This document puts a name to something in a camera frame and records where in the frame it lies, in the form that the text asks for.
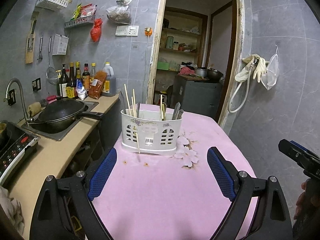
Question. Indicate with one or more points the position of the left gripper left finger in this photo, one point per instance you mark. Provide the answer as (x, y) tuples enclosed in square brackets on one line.
[(64, 207)]

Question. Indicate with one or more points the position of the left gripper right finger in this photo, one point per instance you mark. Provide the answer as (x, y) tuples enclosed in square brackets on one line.
[(271, 217)]

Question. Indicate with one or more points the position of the brass handled spoon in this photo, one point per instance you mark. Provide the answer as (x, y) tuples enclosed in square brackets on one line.
[(164, 108)]

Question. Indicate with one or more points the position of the wooden chopstick long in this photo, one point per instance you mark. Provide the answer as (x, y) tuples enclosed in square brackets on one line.
[(127, 99)]

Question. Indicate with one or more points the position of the steel spoon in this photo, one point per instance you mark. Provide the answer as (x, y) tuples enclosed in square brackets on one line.
[(137, 109)]

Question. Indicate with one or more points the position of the wooden chopstick single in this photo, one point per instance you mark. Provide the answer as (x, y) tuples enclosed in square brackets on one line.
[(161, 107)]

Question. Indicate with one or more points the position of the right hand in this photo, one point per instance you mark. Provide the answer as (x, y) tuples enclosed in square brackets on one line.
[(302, 199)]

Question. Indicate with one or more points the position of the wooden countertop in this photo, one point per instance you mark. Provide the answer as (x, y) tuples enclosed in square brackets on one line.
[(53, 157)]

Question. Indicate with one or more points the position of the induction cooker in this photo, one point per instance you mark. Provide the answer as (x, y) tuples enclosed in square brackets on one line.
[(17, 146)]

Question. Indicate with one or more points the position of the white mesh bag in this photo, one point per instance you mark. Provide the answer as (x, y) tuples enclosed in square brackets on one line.
[(269, 79)]

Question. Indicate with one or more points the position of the pink floral table cloth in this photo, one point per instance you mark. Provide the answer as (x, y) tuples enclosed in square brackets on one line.
[(159, 197)]

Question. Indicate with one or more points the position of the black wok with lid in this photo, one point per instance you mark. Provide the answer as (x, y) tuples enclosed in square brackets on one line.
[(60, 114)]

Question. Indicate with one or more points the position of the white rubber gloves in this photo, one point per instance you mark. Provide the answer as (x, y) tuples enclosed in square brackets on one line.
[(256, 66)]

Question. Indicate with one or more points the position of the grey cabinet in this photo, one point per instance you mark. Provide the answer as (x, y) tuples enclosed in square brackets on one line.
[(196, 96)]

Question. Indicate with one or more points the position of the blue white seasoning bag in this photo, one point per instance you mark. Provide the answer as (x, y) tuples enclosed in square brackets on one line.
[(80, 89)]

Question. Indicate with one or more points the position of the knife in caddy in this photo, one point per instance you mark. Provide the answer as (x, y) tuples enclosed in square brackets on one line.
[(180, 113)]

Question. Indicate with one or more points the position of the steel pot on cabinet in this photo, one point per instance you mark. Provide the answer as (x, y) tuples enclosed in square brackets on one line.
[(201, 72)]

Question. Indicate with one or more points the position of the white plastic utensil caddy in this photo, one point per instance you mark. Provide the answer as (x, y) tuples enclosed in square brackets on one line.
[(155, 136)]

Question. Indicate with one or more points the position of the dark soy sauce bottle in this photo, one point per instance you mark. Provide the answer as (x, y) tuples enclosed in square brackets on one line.
[(63, 81)]

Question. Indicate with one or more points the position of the large oil jug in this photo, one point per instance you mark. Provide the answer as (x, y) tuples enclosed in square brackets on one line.
[(109, 87)]

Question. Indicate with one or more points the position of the spoon in caddy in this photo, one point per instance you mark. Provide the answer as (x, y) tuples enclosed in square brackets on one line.
[(122, 101)]

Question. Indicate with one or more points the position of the green box on shelf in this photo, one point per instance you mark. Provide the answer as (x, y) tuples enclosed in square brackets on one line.
[(162, 65)]

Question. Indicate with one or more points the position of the wooden cutting board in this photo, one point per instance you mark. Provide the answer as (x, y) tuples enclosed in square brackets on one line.
[(29, 48)]

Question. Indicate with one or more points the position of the red plastic bag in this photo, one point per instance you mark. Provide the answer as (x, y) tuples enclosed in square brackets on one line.
[(96, 31)]

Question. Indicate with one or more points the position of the clear bag of goods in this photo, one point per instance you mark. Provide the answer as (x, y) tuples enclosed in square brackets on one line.
[(120, 13)]

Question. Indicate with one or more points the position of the wire strainer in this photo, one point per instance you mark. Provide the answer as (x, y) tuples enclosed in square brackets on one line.
[(51, 74)]

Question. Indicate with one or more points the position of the white wall box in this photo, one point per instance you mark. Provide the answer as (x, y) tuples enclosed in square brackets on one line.
[(60, 45)]

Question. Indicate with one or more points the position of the orange wall hook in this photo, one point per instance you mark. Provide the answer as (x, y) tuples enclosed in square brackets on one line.
[(148, 31)]

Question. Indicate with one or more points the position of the wall shelf rack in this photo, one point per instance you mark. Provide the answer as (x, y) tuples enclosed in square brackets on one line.
[(79, 22)]

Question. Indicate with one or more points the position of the wall socket plate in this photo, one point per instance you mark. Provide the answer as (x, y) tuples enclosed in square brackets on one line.
[(127, 30)]

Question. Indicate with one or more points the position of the white wall basket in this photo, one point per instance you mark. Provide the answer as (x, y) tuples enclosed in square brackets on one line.
[(53, 5)]

